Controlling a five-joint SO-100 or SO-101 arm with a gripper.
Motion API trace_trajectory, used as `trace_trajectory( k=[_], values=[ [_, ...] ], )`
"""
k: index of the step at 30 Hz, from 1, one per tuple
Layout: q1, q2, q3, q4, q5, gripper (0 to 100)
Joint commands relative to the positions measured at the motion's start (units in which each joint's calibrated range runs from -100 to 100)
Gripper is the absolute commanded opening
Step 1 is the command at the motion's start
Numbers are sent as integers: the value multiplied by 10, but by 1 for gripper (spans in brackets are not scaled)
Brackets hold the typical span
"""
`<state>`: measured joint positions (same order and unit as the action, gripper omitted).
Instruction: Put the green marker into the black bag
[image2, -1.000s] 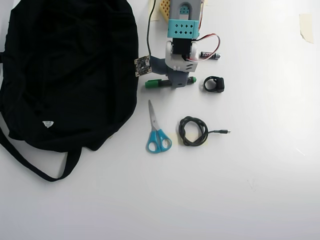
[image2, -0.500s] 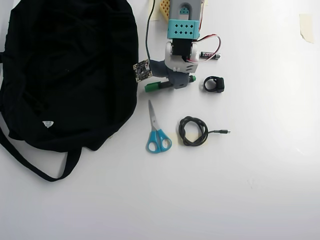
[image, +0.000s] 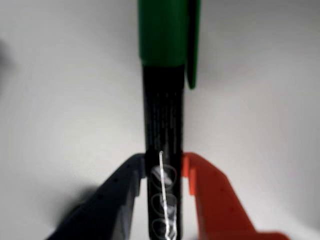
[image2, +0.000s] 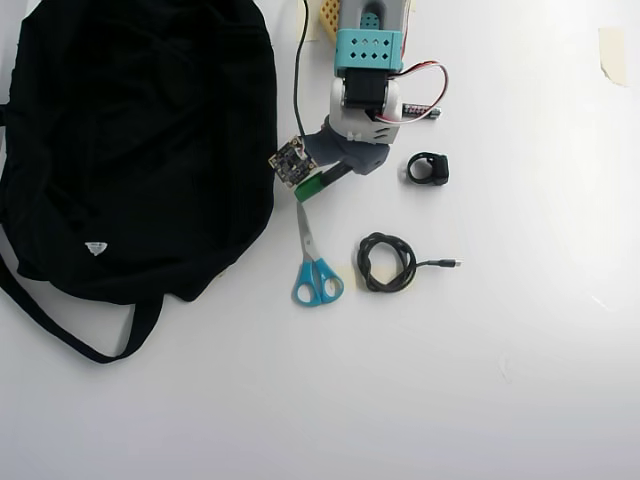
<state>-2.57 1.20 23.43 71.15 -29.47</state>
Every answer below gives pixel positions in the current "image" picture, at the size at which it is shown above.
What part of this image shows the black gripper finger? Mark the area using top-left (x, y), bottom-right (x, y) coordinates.
top-left (46, 153), bottom-right (147, 240)

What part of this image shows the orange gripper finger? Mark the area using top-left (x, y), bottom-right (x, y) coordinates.
top-left (181, 151), bottom-right (291, 240)

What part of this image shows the green capped black marker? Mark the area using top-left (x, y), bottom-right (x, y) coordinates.
top-left (137, 0), bottom-right (202, 240)

